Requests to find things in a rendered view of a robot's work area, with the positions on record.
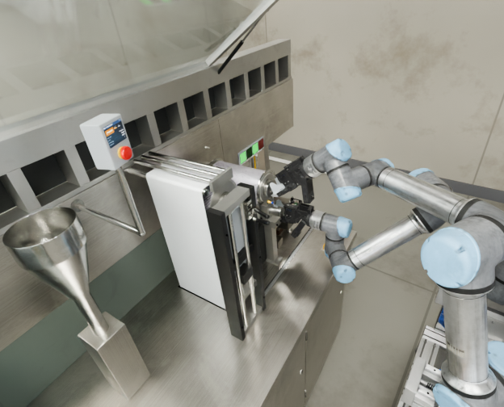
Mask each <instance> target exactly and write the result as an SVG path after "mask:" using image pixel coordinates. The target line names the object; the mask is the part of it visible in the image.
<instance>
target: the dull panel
mask: <svg viewBox="0 0 504 407"><path fill-rule="evenodd" d="M173 270H174V264H173V262H172V259H171V256H170V251H169V249H168V246H167V244H166V239H165V236H164V233H163V231H162V228H160V229H159V230H158V231H157V232H155V233H154V234H153V235H151V236H150V237H148V238H147V239H146V240H144V241H143V242H142V243H141V244H140V245H138V246H137V247H136V248H134V249H133V250H132V251H130V252H129V253H128V254H126V255H125V256H123V257H122V258H121V259H120V260H119V261H118V262H116V263H115V264H113V265H112V266H111V267H109V268H108V269H107V270H105V271H104V272H103V273H102V274H101V275H99V276H98V277H97V278H95V279H94V280H93V281H91V282H90V293H91V295H92V296H93V298H94V300H95V302H96V304H97V305H98V306H99V309H100V311H101V313H104V312H107V313H109V314H111V315H112V316H113V317H115V318H116V319H118V320H120V319H121V318H122V317H124V316H125V315H126V314H127V313H128V312H129V311H130V310H131V309H132V308H133V307H134V306H136V305H137V304H138V303H139V302H140V301H141V300H142V299H143V298H144V297H145V296H147V295H148V294H149V293H150V292H151V291H152V290H153V289H154V288H155V287H156V286H157V285H158V284H159V283H160V282H161V281H162V280H163V279H164V278H165V277H166V276H167V275H169V274H170V273H171V272H172V271H173ZM87 326H88V324H87V323H86V320H85V319H84V317H83V315H82V314H81V312H80V311H79V309H78V307H77V305H76V304H75V303H74V301H73V300H71V299H68V300H67V301H66V302H64V303H63V304H62V305H60V306H59V307H58V308H56V309H55V310H53V311H52V312H51V313H50V314H49V315H47V316H46V317H45V318H43V319H42V320H41V321H39V322H38V323H37V324H35V325H34V326H32V327H31V328H30V329H29V330H28V331H27V332H25V333H24V334H23V335H21V336H20V337H19V338H17V339H16V340H14V341H13V342H12V343H11V344H10V345H9V346H7V347H6V348H4V349H3V350H2V351H0V403H1V404H2V405H3V406H5V407H27V406H28V405H29V404H30V403H31V402H32V401H33V400H34V399H36V398H37V397H38V396H39V395H40V394H41V393H42V392H43V391H44V390H45V389H46V388H47V387H48V386H49V385H50V384H51V383H52V382H53V381H54V380H55V379H57V378H58V377H59V376H60V375H61V374H62V373H63V372H64V371H65V370H66V369H67V368H69V367H70V366H71V365H72V364H73V363H74V362H75V361H76V360H77V359H78V358H80V357H81V356H82V355H83V354H84V353H85V352H86V351H87V349H86V348H85V347H84V345H83V344H82V342H81V340H80V339H79V337H78V335H79V334H80V333H81V332H82V331H83V330H84V329H85V328H86V327H87Z"/></svg>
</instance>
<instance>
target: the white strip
mask: <svg viewBox="0 0 504 407"><path fill-rule="evenodd" d="M128 172H129V173H130V174H135V175H137V176H140V177H143V178H146V179H147V182H148V184H149V189H150V192H151V195H152V197H153V202H154V205H155V208H156V210H157V215H158V218H159V220H160V223H161V226H162V231H163V233H164V236H165V239H166V244H167V246H168V249H169V251H170V256H171V259H172V262H173V264H174V269H175V272H176V275H177V277H178V282H179V286H178V287H180V288H182V289H183V290H185V291H187V292H190V293H191V294H193V295H195V296H198V297H199V298H201V299H203V300H206V301H207V302H209V303H210V304H213V305H215V306H217V307H218V308H221V309H223V310H225V311H226V308H225V302H224V297H223V294H222V290H221V282H220V278H219V274H218V270H217V266H216V259H215V254H214V251H213V247H212V239H211V235H210V231H209V227H208V220H207V216H206V212H205V207H204V201H203V196H202V195H205V196H207V195H208V193H209V190H208V189H204V188H205V187H206V186H203V185H199V184H196V183H191V182H188V181H185V180H182V179H179V178H174V177H170V176H167V175H164V174H159V173H156V172H153V171H150V172H149V173H148V172H144V171H142V170H137V169H133V168H129V169H128Z"/></svg>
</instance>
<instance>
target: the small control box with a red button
mask: <svg viewBox="0 0 504 407"><path fill-rule="evenodd" d="M80 128H81V130H82V134H83V136H84V138H85V140H86V143H87V146H88V148H89V150H90V154H91V156H92V157H93V160H94V163H95V165H96V168H97V169H99V170H117V169H118V168H120V167H121V166H122V165H123V164H124V163H126V162H127V161H128V160H130V159H131V158H132V157H133V156H134V155H133V152H132V148H131V145H130V143H129V140H128V135H127V133H126V130H125V127H124V123H123V120H122V118H121V115H120V114H101V115H98V116H96V117H94V118H93V119H91V120H88V121H86V122H85V123H83V124H80Z"/></svg>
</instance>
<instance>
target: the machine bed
mask: <svg viewBox="0 0 504 407"><path fill-rule="evenodd" d="M309 228H310V227H309V226H307V225H306V226H305V227H304V228H303V229H302V230H301V233H300V236H298V237H296V238H294V237H292V236H291V234H292V233H287V232H286V230H285V231H284V232H283V234H282V235H281V237H283V244H282V245H281V246H280V247H279V248H278V249H277V253H278V255H279V256H281V257H283V260H282V261H281V263H280V264H279V265H278V266H276V265H274V264H271V263H269V262H266V261H265V262H264V263H263V264H262V273H263V282H264V289H265V288H266V286H267V285H268V284H269V282H270V281H271V280H272V279H273V277H274V276H275V274H276V273H277V271H278V270H279V269H280V267H281V266H282V265H283V264H284V262H285V261H286V259H287V258H288V256H289V255H290V254H291V252H292V251H293V250H294V249H295V248H296V246H297V244H298V243H299V242H300V240H301V239H302V237H303V236H304V235H305V234H306V233H307V231H308V230H309ZM325 239H326V232H323V231H320V230H318V229H314V230H313V231H312V232H311V233H310V235H309V237H308V238H307V239H306V241H305V242H304V244H303V245H302V246H301V248H300V249H299V250H298V252H297V253H296V255H295V256H294V258H293V259H292V260H291V261H290V263H289V264H288V266H287V267H286V269H285V270H284V271H283V273H282V275H281V276H280V277H279V278H278V280H277V281H276V282H275V284H274V286H273V287H272V288H271V290H270V291H269V292H268V293H267V295H266V297H265V300H266V308H265V310H264V311H263V310H262V312H261V313H260V314H259V316H258V318H257V319H256V321H255V322H254V324H253V325H252V326H251V327H250V329H249V331H248V332H247V333H246V337H245V339H244V340H243V341H242V340H240V339H238V338H235V337H234V336H233V335H231V331H230V328H229V320H228V316H227V312H226V311H225V310H223V309H221V308H218V307H217V306H215V305H213V304H210V303H209V302H207V301H206V300H203V299H201V298H199V297H198V296H195V295H193V294H191V293H190V292H187V291H185V290H183V289H182V288H180V287H179V280H178V277H177V275H176V272H175V270H173V271H172V272H171V273H170V274H169V275H167V276H166V277H165V278H164V279H163V280H162V281H161V282H160V283H159V284H158V285H157V286H156V287H155V288H154V289H153V290H152V291H151V292H150V293H149V294H148V295H147V296H145V297H144V298H143V299H142V300H141V301H140V302H139V303H138V304H137V305H136V306H134V307H133V308H132V309H131V310H130V311H129V312H128V313H127V314H126V315H125V316H124V317H122V318H121V319H120V321H121V322H123V323H124V324H125V325H126V327H127V329H128V332H129V333H130V335H131V337H132V340H133V341H134V343H135V345H136V348H137V349H138V351H139V353H140V355H141V357H142V359H143V361H144V363H145V366H146V367H147V369H148V371H149V374H150V376H149V378H148V379H147V380H146V381H145V382H144V383H143V384H142V385H141V386H140V388H139V389H138V390H137V391H136V392H135V394H134V395H133V396H132V397H131V398H130V400H127V399H126V398H125V397H123V396H122V395H121V394H120V393H119V392H117V391H116V390H115V389H114V388H113V387H112V386H111V385H110V384H109V383H108V381H107V379H106V378H105V376H104V375H103V373H102V372H101V371H100V369H99V367H98V366H97V364H96V363H95V361H94V360H93V359H92V357H91V356H90V354H89V352H88V351H86V352H85V353H84V354H83V355H82V356H81V357H80V358H78V359H77V360H76V361H75V362H74V363H73V364H72V365H71V366H70V367H69V368H67V369H66V370H65V371H64V372H63V373H62V374H61V375H60V376H59V377H58V378H57V379H55V380H54V381H53V382H52V383H51V384H50V385H49V386H48V387H47V388H46V389H45V390H44V391H43V392H42V393H41V394H40V395H39V396H38V397H37V398H36V399H34V400H33V401H32V402H31V403H30V404H29V405H28V406H27V407H265V405H266V403H267V402H268V400H269V398H270V396H271V394H272V393H273V391H274V389H275V386H276V385H277V383H278V382H279V379H280V377H281V375H282V374H283V373H284V370H285V368H286V366H287V365H288V363H289V361H290V359H291V357H292V355H293V353H294V352H295V350H296V348H297V346H298V344H299V342H300V340H301V339H302V337H303V335H304V333H305V331H306V330H307V328H308V326H309V323H310V322H311V320H312V319H313V316H314V314H315V312H316V311H317V309H318V307H319V305H320V303H321V302H322V300H323V298H324V296H325V294H326V292H327V291H328V289H329V287H330V285H331V283H332V282H333V280H334V273H333V271H332V267H331V264H330V260H329V259H328V258H327V257H326V255H325V251H323V250H321V248H322V247H323V245H324V244H325Z"/></svg>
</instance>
